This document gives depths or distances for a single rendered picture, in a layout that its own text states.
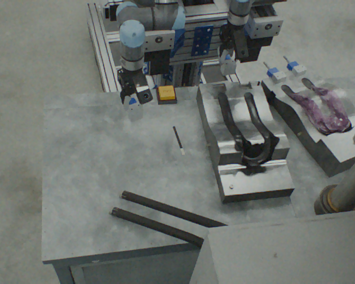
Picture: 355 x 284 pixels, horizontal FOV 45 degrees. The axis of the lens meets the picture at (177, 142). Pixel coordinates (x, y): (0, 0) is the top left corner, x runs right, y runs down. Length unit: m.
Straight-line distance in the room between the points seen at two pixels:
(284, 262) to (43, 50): 2.70
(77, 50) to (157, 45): 1.43
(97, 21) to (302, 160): 1.84
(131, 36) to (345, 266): 0.87
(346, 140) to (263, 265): 1.05
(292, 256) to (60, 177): 1.02
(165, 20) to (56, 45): 1.91
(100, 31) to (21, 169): 1.04
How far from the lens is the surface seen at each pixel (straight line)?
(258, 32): 2.00
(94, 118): 1.76
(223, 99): 1.75
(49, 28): 3.42
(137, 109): 1.58
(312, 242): 0.82
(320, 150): 1.74
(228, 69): 1.80
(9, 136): 2.79
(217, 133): 1.60
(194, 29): 2.03
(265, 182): 1.59
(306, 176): 1.73
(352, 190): 1.02
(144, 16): 1.44
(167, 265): 1.76
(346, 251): 0.84
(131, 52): 1.38
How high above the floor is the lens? 2.17
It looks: 54 degrees down
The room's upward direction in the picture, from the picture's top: 9 degrees clockwise
